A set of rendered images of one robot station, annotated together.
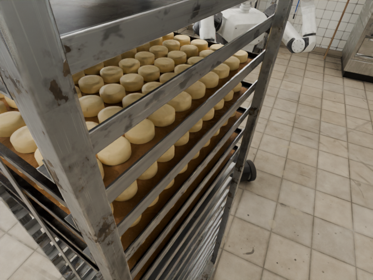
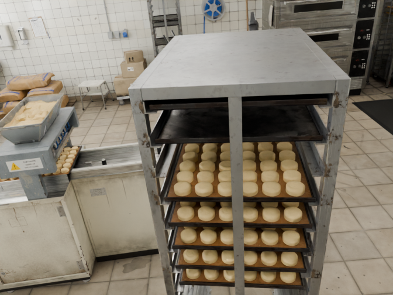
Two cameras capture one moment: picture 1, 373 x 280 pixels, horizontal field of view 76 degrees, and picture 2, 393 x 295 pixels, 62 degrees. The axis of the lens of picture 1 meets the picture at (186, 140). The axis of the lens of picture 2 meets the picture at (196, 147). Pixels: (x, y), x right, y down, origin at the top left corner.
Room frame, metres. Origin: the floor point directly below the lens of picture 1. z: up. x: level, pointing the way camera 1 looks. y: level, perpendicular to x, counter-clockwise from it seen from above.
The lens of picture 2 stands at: (-0.35, 0.65, 2.04)
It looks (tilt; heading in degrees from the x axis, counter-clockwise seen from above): 29 degrees down; 337
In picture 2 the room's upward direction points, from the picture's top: 5 degrees counter-clockwise
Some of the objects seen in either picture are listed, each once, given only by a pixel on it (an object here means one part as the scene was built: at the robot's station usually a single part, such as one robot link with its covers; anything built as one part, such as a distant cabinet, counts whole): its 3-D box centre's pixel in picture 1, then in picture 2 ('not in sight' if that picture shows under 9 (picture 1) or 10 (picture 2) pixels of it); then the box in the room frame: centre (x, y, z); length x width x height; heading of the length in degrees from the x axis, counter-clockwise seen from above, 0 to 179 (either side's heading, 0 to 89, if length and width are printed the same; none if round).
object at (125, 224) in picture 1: (202, 134); (293, 164); (0.42, -0.04, 1.41); 0.64 x 0.03 x 0.03; 149
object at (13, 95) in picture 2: not in sight; (15, 91); (5.84, 1.31, 0.47); 0.72 x 0.42 x 0.17; 157
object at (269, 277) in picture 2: not in sight; (268, 274); (0.26, 0.18, 1.14); 0.05 x 0.05 x 0.02
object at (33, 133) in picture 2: not in sight; (35, 118); (1.97, 0.84, 1.25); 0.56 x 0.29 x 0.14; 161
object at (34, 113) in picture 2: not in sight; (34, 115); (1.97, 0.83, 1.28); 0.54 x 0.27 x 0.06; 161
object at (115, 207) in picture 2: not in sight; (131, 202); (1.81, 0.36, 0.45); 0.70 x 0.34 x 0.90; 71
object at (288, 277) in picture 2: not in sight; (288, 275); (0.22, 0.13, 1.14); 0.05 x 0.05 x 0.02
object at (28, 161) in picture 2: not in sight; (46, 149); (1.97, 0.84, 1.01); 0.72 x 0.33 x 0.34; 161
